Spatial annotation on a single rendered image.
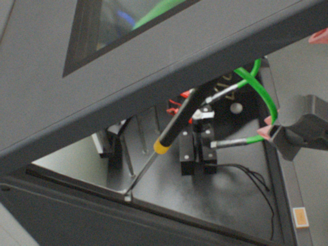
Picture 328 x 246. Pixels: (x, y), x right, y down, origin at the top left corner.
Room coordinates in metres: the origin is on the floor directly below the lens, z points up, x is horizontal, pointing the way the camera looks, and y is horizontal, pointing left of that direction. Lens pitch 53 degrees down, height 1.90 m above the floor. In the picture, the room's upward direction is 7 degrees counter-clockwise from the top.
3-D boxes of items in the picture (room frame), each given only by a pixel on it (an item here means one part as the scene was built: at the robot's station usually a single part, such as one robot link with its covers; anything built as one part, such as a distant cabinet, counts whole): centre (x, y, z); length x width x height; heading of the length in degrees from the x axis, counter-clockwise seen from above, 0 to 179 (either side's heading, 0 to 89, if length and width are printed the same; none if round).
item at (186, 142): (0.73, -0.09, 0.91); 0.34 x 0.10 x 0.15; 176
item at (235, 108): (0.84, -0.24, 0.84); 0.04 x 0.04 x 0.01
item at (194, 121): (0.61, -0.09, 1.01); 0.05 x 0.03 x 0.21; 86
